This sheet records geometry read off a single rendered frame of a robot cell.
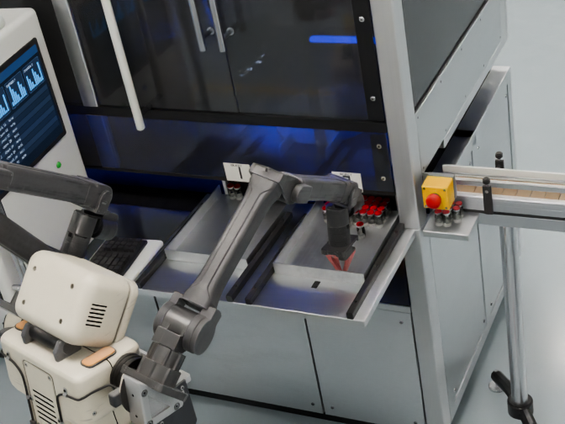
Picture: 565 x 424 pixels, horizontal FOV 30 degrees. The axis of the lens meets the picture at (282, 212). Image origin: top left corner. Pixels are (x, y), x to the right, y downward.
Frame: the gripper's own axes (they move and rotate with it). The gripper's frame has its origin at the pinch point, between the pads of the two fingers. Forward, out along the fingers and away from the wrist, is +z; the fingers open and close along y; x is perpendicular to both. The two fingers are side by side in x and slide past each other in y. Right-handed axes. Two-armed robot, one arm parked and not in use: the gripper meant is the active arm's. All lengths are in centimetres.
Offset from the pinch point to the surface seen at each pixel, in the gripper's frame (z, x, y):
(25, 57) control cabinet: -55, 90, -1
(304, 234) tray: -0.8, 18.5, 17.4
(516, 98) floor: 48, 23, 274
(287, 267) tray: -0.4, 15.1, -1.1
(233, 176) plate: -14, 42, 23
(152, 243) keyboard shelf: 8, 70, 16
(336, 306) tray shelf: 3.6, -2.5, -10.4
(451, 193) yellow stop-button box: -13.9, -21.9, 25.9
